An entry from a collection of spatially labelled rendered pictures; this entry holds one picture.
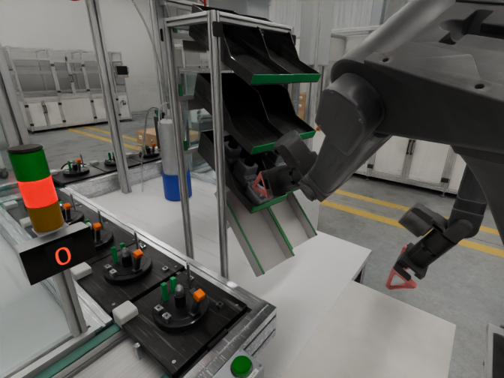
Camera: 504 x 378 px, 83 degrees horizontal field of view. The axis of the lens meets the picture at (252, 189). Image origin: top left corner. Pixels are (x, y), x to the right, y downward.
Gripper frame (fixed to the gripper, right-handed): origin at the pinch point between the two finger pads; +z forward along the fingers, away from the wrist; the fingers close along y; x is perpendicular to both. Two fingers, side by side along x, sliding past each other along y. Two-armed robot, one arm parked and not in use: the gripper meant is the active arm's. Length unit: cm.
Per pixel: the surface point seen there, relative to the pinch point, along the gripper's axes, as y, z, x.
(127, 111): -266, 891, -312
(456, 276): -198, 35, 122
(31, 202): 48.3, 4.0, -9.2
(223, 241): 7.7, 15.1, 13.6
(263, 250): -1.7, 10.0, 20.1
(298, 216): -22.7, 13.0, 15.8
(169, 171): -13, 88, -17
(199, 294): 24.7, 1.9, 19.5
